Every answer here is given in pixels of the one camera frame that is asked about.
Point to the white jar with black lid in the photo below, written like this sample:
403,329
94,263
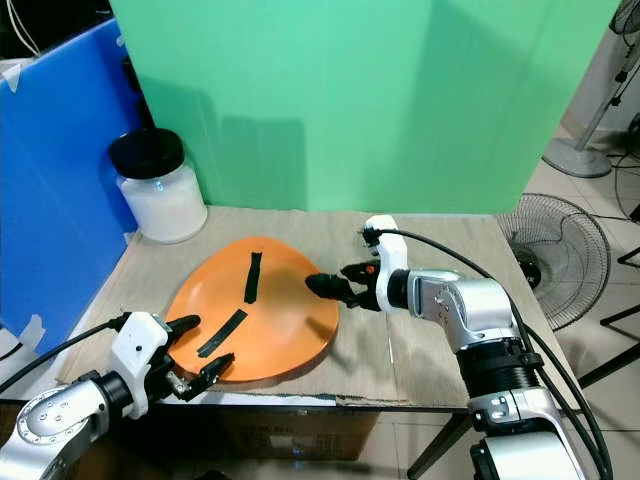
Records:
162,205

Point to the beige burlap table cloth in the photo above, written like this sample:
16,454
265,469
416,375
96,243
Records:
410,350

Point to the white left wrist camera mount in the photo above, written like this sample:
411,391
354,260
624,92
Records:
138,345

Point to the white fan stand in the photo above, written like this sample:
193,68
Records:
578,158

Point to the green backdrop board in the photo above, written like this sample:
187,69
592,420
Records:
360,100

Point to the orange plate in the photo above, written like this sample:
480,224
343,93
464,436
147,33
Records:
285,335

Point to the blue partition board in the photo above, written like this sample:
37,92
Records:
60,200

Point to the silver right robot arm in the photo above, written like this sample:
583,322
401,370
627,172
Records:
490,320

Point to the brown cardboard box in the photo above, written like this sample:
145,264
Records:
275,435

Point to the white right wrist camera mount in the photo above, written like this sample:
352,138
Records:
388,255

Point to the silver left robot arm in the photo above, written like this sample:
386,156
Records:
60,420

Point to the black table leg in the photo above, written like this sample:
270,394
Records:
438,445

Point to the black tape strip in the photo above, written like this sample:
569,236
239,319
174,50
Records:
222,334
252,280

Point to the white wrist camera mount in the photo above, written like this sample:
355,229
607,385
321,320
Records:
388,255
138,345

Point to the black metal stand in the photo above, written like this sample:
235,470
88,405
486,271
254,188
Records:
610,350

